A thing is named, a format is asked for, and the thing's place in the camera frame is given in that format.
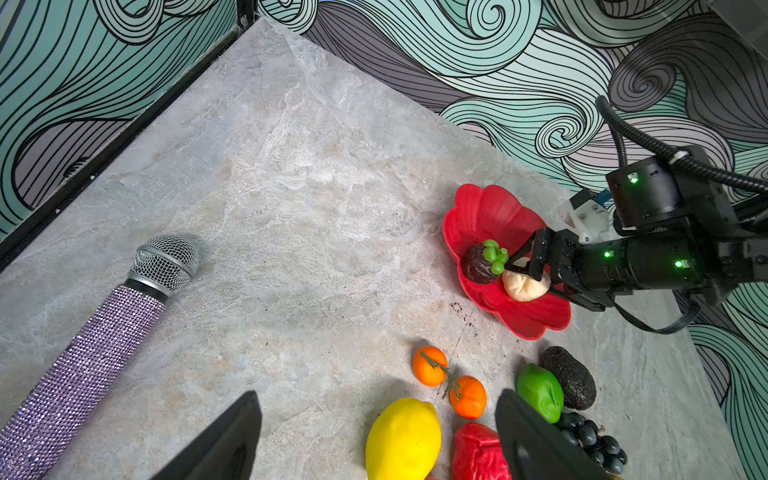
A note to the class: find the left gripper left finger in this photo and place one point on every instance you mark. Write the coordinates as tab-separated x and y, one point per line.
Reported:
226	449

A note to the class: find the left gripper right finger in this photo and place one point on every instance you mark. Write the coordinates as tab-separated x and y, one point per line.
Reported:
534	448

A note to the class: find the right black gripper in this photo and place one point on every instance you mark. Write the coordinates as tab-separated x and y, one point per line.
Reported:
556	250

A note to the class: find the cream white fake pear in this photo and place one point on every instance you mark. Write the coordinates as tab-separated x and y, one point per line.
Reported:
523	288

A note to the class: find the red flower-shaped fruit bowl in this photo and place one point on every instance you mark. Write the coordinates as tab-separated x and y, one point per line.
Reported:
494	213

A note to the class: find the red wrinkled fake pepper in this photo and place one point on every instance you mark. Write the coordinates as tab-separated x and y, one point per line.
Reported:
478	454

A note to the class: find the dark brown fake avocado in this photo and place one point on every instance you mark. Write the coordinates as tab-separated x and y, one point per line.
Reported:
578	384

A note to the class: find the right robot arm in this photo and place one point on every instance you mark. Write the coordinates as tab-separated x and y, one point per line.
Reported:
678	231

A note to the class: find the green fake lime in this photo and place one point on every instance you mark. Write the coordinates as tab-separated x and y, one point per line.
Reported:
542	391

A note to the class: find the black fake grape bunch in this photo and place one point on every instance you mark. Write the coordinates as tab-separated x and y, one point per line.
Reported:
585	434

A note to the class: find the orange fake tomato right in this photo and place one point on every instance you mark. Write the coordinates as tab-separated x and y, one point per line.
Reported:
468	397

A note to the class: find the orange fake tomato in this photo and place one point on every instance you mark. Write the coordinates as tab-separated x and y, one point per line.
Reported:
430	366
468	397

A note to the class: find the orange fake tomato left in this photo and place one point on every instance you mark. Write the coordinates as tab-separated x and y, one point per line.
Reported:
430	366

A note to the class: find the large yellow fake lemon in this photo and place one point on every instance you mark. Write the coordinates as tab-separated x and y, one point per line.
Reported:
404	442

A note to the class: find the purple glitter microphone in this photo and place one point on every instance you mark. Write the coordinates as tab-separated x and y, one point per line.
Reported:
57	408

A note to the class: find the clear acrylic wall box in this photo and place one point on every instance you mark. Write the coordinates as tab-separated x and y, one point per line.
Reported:
747	17

